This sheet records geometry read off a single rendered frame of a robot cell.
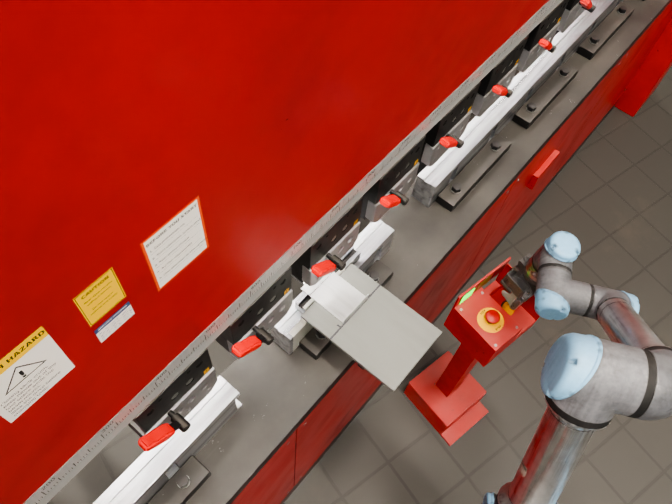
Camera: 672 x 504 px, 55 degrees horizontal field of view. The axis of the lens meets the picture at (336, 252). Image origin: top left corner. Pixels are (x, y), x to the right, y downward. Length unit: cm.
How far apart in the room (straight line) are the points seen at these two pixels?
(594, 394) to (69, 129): 88
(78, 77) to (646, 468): 243
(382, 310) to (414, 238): 32
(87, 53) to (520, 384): 226
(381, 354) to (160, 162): 88
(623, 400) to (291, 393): 72
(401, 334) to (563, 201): 175
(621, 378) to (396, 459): 138
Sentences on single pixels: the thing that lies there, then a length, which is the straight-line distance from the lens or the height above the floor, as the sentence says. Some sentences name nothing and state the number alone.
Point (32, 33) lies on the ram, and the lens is 49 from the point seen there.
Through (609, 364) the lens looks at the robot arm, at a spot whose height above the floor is 136.
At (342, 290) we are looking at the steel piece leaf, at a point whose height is 100.
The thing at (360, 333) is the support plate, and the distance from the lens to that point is 143.
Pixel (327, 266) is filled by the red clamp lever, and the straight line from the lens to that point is 116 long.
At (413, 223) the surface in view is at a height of 87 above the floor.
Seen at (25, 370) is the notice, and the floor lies 167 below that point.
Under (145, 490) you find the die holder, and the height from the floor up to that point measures 97.
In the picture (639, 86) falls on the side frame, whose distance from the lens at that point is 345.
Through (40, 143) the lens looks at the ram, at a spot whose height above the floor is 192.
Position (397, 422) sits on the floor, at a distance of 243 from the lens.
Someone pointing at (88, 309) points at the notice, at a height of 168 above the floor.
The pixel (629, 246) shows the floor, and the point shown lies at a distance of 307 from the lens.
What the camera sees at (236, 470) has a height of 88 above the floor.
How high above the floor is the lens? 231
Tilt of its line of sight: 60 degrees down
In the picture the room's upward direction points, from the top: 7 degrees clockwise
